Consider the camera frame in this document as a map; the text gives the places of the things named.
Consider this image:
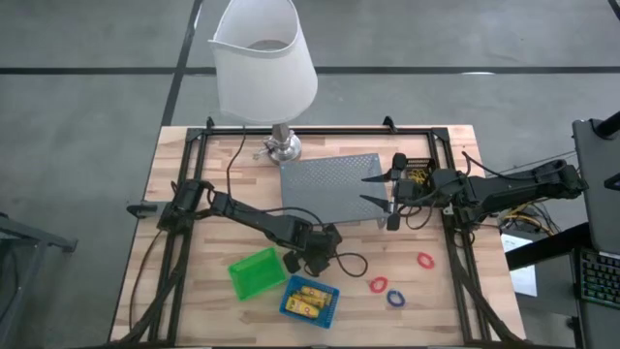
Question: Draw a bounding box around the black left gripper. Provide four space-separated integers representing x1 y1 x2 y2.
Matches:
282 223 345 278

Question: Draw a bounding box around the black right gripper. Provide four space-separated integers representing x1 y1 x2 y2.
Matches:
358 152 432 233

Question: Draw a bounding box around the grey perforated metal riser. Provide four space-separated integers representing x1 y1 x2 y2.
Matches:
279 152 391 232

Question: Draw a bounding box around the blue plastic basket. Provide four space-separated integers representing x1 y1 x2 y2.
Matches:
278 274 341 331

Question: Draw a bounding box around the black desk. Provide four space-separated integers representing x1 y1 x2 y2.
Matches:
505 222 620 349

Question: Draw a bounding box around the black plastic basket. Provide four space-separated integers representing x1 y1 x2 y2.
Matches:
404 157 437 195

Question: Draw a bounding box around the green plastic basket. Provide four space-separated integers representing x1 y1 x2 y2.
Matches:
227 245 289 302

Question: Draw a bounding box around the white shade table lamp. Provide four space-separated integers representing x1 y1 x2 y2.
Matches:
207 0 320 168

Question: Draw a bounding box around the white paper sheet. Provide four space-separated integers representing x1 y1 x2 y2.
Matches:
500 232 539 298

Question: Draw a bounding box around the dark grey clamp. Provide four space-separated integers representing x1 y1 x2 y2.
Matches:
126 202 160 218

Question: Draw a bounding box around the black backlit keyboard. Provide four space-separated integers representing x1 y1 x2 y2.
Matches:
574 245 620 310

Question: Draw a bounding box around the grey metal stand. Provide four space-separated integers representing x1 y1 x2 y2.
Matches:
0 211 78 349

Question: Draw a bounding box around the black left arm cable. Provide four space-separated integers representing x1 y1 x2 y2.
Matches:
225 124 369 279

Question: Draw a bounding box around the yellow cable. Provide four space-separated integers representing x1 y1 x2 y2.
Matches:
503 201 553 234

